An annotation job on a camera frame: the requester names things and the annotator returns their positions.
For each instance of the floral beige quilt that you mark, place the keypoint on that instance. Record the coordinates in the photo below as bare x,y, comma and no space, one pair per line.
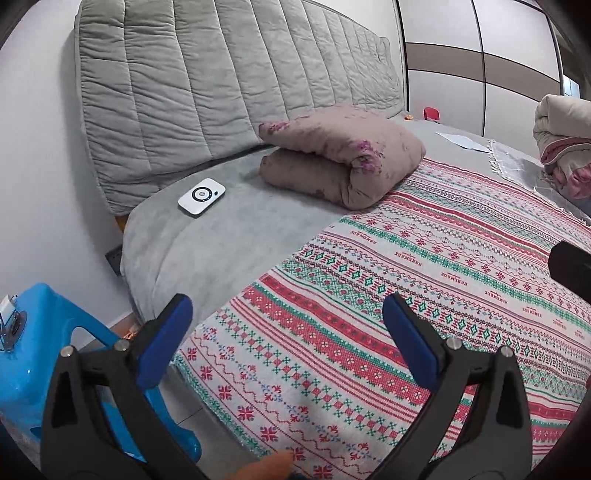
341,157

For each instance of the white fringed cloth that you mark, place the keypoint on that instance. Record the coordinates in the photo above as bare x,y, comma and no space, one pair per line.
521,170

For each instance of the blue plastic stool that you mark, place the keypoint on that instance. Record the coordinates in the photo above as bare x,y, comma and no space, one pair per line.
41,350

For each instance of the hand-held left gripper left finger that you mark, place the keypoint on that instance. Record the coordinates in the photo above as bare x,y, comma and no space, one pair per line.
166,341

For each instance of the white wardrobe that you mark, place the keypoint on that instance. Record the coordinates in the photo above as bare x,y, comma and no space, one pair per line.
480,60

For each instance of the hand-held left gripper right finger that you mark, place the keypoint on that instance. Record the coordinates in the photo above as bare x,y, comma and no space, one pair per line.
411,344

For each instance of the orange cloth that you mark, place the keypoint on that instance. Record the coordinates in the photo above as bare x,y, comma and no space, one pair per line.
270,468

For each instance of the white paper sheet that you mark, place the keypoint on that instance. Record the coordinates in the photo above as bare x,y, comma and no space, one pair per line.
464,140

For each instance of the red container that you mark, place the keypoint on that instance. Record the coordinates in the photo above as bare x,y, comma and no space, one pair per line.
431,114

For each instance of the wall socket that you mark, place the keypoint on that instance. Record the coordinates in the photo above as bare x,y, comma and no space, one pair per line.
113,258

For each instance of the folded pink quilt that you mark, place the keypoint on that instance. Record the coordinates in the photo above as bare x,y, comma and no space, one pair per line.
575,170

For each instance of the red green patterned blanket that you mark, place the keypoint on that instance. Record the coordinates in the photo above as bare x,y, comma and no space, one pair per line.
415,286

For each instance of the folded cream quilt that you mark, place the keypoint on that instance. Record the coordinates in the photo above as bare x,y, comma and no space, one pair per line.
563,122

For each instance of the grey quilted headboard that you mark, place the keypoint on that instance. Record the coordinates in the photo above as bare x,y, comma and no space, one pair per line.
221,83

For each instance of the grey bed sheet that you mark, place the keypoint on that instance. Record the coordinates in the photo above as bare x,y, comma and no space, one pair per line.
240,230

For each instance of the white round-button device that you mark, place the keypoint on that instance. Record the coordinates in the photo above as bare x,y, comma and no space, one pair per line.
202,196

